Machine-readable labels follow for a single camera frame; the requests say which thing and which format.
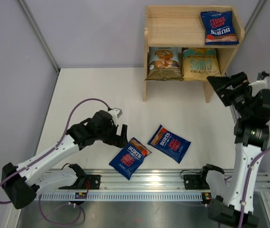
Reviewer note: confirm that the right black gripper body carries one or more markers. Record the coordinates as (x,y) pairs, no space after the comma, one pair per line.
(239,96)

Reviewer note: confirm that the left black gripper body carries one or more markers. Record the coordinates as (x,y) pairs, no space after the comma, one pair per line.
(109,135)

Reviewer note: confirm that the blue Burts bag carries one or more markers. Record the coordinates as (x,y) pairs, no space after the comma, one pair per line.
(219,29)
(169,143)
(129,159)

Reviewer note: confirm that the yellow kettle chips bag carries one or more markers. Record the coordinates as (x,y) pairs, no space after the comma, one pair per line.
(199,63)

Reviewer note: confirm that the light blue cassava chips bag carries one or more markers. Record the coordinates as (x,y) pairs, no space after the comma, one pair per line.
(164,64)

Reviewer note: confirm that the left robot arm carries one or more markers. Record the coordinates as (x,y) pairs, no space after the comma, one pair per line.
(22,183)

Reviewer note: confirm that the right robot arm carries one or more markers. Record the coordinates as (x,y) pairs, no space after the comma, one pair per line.
(232,203)

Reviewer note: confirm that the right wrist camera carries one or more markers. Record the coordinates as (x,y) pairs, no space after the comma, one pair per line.
(262,80)

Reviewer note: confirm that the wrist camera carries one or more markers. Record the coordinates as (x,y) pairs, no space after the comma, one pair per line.
(115,113)
(262,80)

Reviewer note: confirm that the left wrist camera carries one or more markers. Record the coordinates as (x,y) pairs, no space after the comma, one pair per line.
(115,113)

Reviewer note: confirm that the aluminium mounting rail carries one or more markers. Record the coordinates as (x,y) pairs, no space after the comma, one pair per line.
(145,180)

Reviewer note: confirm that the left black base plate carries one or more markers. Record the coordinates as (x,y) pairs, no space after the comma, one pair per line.
(92,182)

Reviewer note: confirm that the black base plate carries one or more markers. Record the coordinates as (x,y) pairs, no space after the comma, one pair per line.
(194,180)
(92,182)

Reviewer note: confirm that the white slotted cable duct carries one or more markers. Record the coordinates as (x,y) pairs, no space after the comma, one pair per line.
(120,196)

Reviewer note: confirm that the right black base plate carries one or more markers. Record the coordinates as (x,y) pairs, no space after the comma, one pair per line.
(194,180)

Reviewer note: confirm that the right aluminium frame post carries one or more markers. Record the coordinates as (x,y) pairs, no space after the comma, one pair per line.
(259,6)

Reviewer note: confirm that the aluminium frame post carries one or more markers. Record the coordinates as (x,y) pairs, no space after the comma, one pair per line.
(35,28)
(259,6)

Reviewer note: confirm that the left aluminium frame post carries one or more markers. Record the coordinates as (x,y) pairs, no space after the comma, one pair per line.
(35,28)

